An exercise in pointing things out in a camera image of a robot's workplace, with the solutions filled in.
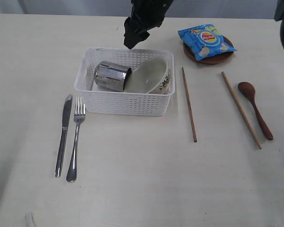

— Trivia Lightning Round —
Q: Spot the reddish brown wooden spoon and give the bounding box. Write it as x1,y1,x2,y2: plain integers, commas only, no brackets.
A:
238,81,274,141

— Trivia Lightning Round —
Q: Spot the brown wooden plate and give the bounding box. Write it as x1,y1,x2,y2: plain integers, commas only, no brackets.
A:
183,42,234,65

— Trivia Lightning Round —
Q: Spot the light wooden chopstick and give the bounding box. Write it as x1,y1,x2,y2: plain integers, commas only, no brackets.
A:
221,71,262,149

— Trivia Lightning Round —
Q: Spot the white perforated plastic basket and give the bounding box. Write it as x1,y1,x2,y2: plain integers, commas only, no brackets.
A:
74,47,175,116

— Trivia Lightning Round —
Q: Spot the blue Lays chips bag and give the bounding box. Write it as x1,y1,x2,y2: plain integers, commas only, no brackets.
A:
178,24,237,61

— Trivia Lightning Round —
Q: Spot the dark wooden chopstick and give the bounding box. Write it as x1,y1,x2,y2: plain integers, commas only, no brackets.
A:
181,67,197,142

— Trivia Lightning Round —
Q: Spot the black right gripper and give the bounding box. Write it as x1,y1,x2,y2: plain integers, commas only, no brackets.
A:
124,0,174,49

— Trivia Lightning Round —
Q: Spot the silver table knife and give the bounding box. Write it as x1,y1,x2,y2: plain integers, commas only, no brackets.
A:
55,94,72,177

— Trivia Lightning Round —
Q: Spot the silver metal fork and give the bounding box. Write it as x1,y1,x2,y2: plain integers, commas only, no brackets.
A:
66,97,86,182

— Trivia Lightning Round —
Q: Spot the white floral ceramic bowl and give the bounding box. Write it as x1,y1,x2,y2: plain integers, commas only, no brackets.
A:
124,58,170,94

